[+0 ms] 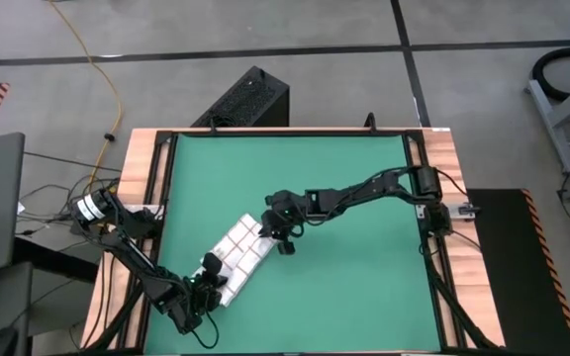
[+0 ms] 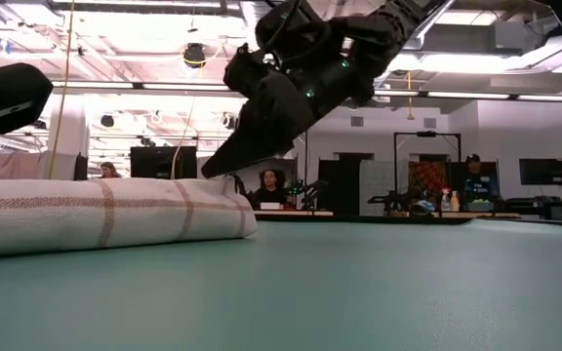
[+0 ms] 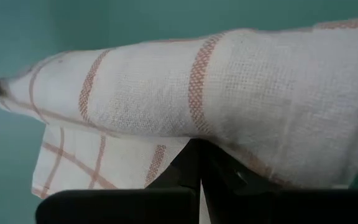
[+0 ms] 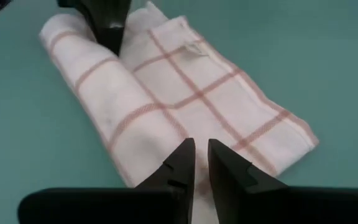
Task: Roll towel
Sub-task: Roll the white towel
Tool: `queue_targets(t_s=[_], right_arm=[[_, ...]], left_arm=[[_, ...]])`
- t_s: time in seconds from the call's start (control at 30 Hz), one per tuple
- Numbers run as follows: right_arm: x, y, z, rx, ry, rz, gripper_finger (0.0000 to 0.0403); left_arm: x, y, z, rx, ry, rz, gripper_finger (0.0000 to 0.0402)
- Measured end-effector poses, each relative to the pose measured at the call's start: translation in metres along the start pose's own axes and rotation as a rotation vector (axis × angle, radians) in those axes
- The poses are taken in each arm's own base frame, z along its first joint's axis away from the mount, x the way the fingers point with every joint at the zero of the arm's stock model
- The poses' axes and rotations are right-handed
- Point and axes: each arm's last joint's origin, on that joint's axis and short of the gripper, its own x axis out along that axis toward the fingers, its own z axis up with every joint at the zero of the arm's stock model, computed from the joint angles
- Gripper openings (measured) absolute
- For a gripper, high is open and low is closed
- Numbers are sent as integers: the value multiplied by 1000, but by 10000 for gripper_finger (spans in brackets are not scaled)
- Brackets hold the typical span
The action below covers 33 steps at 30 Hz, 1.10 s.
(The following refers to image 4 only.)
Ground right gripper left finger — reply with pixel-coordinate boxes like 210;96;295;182
17;138;196;224

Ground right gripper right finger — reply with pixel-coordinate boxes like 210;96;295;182
208;138;358;224

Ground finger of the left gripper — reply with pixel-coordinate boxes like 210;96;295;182
94;0;132;57
57;0;117;56

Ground white red-checked towel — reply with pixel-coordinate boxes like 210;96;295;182
39;1;319;224

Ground green table mat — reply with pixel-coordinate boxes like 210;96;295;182
0;0;358;224

